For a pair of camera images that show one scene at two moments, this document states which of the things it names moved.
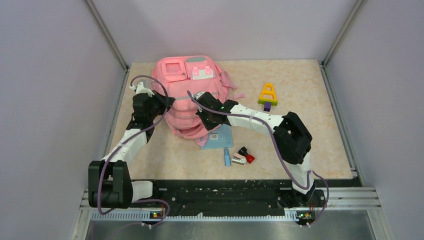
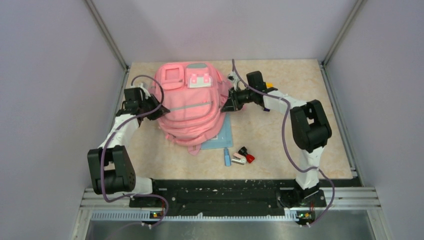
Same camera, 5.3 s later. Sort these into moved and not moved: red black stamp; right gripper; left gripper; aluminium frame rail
Moved: left gripper; right gripper
Not moved: red black stamp; aluminium frame rail
